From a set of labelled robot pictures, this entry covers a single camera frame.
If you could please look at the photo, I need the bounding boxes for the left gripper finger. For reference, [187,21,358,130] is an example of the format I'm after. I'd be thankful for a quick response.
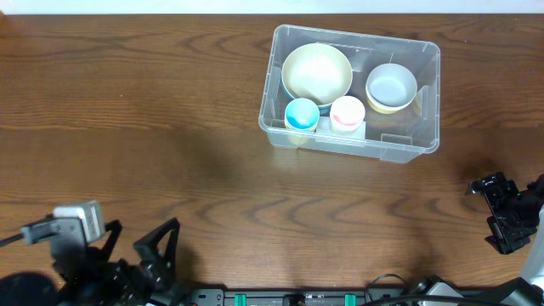
[97,219,122,263]
[133,218,180,281]

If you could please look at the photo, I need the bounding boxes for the clear plastic storage bin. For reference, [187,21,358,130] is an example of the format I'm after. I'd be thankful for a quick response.
[258,25,441,163]

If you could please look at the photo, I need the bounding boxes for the pink cup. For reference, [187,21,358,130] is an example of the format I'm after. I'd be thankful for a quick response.
[330,96,366,132]

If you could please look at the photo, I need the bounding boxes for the right black cable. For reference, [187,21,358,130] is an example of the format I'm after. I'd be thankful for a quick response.
[360,273,468,306]

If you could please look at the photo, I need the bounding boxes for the dark blue large bowl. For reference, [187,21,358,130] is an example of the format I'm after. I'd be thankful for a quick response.
[282,85,296,100]

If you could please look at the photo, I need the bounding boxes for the yellow small bowl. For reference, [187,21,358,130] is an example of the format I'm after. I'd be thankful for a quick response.
[366,95,406,114]

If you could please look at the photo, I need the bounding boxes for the yellow cup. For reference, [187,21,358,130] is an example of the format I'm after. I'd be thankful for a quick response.
[287,131,312,147]
[284,121,318,133]

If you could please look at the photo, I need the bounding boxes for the blue cup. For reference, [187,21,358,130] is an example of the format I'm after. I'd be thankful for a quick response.
[284,98,320,128]

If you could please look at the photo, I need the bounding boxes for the left black cable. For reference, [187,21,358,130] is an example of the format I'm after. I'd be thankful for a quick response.
[0,231,26,248]

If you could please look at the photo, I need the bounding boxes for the grey small bowl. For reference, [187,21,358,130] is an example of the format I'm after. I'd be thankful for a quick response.
[365,63,418,106]

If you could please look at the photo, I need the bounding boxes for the white small bowl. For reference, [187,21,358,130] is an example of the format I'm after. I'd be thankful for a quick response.
[365,87,418,114]

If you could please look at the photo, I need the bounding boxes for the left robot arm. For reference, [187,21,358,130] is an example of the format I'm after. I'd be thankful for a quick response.
[1,216,183,305]

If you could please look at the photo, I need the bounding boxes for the black cable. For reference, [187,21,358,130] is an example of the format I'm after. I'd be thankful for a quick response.
[360,273,468,306]
[0,231,26,248]

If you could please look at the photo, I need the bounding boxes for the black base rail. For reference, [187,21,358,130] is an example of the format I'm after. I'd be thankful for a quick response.
[179,288,403,306]

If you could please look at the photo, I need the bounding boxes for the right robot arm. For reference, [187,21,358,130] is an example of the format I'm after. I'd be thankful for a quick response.
[407,172,543,305]

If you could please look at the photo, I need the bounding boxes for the pale green cup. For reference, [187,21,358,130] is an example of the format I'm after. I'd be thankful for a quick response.
[332,128,360,138]

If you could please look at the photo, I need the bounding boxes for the beige large bowl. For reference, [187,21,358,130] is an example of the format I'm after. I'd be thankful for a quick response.
[281,42,353,109]

